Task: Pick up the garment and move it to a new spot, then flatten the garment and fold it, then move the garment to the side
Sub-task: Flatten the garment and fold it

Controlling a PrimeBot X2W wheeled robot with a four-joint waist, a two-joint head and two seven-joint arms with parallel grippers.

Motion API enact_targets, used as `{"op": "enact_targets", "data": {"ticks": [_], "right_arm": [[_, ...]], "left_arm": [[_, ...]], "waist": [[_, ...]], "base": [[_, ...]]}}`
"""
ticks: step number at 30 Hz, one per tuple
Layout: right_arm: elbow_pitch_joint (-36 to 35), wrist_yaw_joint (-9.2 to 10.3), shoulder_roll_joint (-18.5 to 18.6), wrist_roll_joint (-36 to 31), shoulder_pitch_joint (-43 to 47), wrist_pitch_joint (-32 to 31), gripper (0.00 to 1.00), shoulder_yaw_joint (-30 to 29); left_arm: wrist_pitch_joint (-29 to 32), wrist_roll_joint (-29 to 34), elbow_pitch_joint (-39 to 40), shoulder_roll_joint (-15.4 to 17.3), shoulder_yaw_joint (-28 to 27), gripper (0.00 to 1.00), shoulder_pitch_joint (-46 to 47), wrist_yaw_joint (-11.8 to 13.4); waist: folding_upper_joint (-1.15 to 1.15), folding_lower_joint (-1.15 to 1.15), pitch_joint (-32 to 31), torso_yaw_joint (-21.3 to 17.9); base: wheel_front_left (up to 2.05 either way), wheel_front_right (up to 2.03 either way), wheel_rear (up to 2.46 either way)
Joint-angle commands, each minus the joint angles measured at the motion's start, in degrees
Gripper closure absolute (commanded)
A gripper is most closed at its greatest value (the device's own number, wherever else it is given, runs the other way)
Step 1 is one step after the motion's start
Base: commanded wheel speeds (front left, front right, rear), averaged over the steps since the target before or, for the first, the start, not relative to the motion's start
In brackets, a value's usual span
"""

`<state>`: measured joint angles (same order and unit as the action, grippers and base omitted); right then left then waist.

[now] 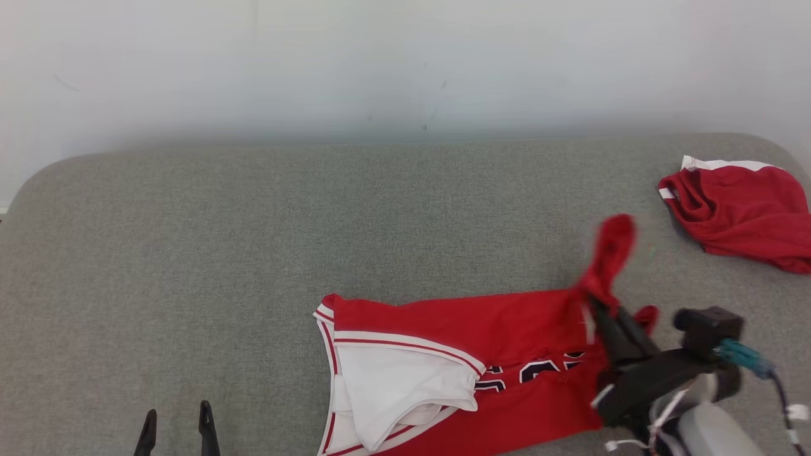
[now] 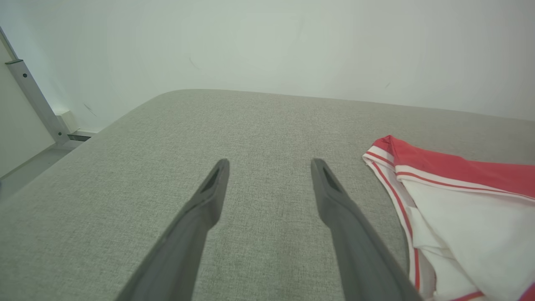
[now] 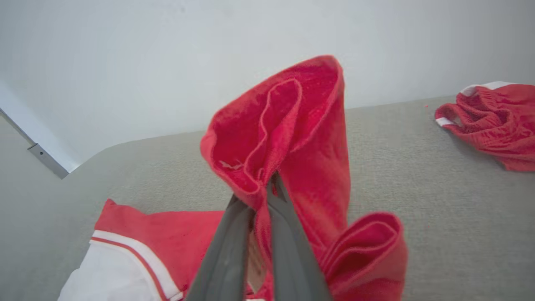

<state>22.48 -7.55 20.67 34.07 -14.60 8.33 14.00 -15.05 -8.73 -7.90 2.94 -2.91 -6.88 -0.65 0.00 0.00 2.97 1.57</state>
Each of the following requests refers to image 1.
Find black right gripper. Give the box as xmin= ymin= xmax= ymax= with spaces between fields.
xmin=585 ymin=297 xmax=720 ymax=429

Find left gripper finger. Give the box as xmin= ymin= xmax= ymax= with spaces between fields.
xmin=133 ymin=408 xmax=158 ymax=456
xmin=198 ymin=400 xmax=221 ymax=456

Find red Bulls basketball jersey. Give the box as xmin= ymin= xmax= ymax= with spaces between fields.
xmin=313 ymin=214 xmax=660 ymax=456
xmin=658 ymin=155 xmax=811 ymax=275

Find grey fabric sofa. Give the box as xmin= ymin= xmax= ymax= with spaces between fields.
xmin=0 ymin=132 xmax=811 ymax=456

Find thin red white wires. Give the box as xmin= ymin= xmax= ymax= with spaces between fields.
xmin=604 ymin=386 xmax=693 ymax=454

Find teal right cable connector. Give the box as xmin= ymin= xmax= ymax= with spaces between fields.
xmin=716 ymin=338 xmax=776 ymax=381

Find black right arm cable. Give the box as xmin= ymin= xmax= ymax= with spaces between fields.
xmin=769 ymin=369 xmax=811 ymax=456

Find white cable label tag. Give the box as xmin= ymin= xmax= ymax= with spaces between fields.
xmin=785 ymin=403 xmax=811 ymax=445

